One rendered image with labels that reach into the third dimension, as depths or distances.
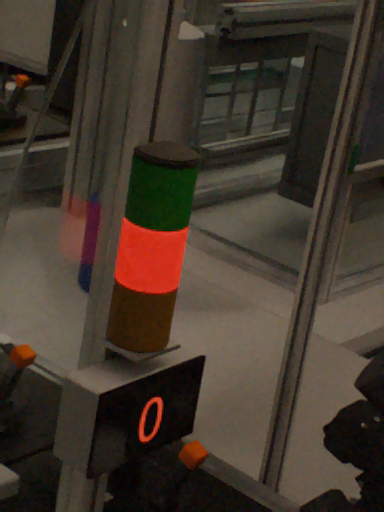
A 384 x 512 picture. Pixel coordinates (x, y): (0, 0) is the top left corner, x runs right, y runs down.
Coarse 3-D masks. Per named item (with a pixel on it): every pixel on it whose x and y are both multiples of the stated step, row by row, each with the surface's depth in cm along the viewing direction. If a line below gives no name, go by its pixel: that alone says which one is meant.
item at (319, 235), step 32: (352, 32) 127; (352, 64) 129; (352, 96) 129; (352, 128) 131; (320, 192) 133; (320, 224) 134; (320, 256) 135; (320, 288) 137; (288, 352) 140; (288, 384) 140; (288, 416) 142
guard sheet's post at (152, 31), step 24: (144, 0) 93; (168, 0) 92; (144, 24) 92; (168, 24) 93; (144, 48) 92; (168, 48) 94; (144, 72) 93; (168, 72) 95; (144, 96) 93; (168, 96) 95; (144, 120) 94; (120, 168) 97; (120, 192) 97; (120, 216) 97; (96, 336) 101; (96, 360) 102; (72, 480) 107; (96, 480) 107; (72, 504) 106; (96, 504) 107
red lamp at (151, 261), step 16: (128, 224) 95; (128, 240) 96; (144, 240) 95; (160, 240) 95; (176, 240) 95; (128, 256) 96; (144, 256) 95; (160, 256) 95; (176, 256) 96; (128, 272) 96; (144, 272) 96; (160, 272) 96; (176, 272) 97; (144, 288) 96; (160, 288) 96
